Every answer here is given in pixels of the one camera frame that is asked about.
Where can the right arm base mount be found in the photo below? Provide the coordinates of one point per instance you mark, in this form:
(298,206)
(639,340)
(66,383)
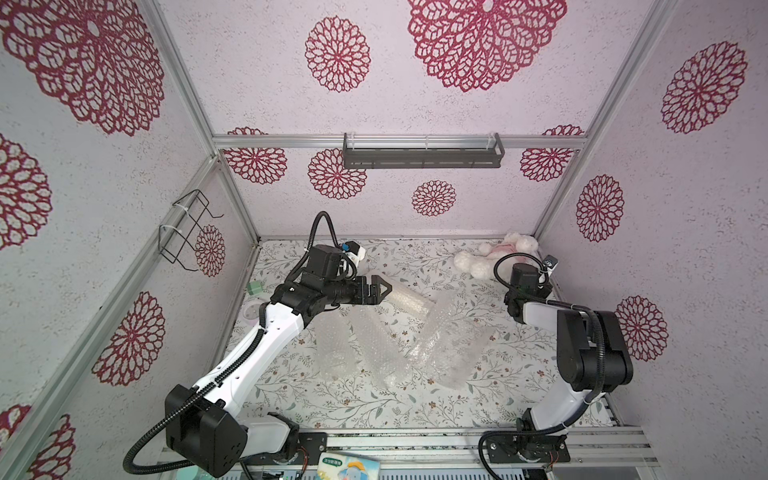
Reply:
(509,447)

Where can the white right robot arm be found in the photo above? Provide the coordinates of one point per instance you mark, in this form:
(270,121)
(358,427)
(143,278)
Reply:
(591,354)

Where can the loose bubble wrap sheet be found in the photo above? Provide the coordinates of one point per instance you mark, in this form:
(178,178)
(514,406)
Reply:
(335,356)

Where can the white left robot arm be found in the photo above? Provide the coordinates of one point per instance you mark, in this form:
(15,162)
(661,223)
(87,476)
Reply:
(200,427)

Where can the white plush dog pink shirt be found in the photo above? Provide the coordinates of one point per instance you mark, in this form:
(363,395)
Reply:
(480,265)

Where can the black wire wall basket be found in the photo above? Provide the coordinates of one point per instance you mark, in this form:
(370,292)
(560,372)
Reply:
(179,236)

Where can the tissue pack with cartoon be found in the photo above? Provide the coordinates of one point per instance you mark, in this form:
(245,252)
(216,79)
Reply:
(335,466)

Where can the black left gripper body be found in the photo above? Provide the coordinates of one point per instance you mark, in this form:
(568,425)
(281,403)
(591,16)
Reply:
(342,291)

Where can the green small box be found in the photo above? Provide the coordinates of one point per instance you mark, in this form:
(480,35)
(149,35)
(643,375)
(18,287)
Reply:
(254,288)

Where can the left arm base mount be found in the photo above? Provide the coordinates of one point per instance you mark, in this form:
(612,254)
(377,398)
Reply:
(302,448)

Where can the black wall shelf rack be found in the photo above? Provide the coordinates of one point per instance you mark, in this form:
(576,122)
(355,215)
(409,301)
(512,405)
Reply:
(395,158)

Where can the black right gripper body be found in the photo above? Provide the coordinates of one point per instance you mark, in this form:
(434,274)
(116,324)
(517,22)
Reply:
(513,306)

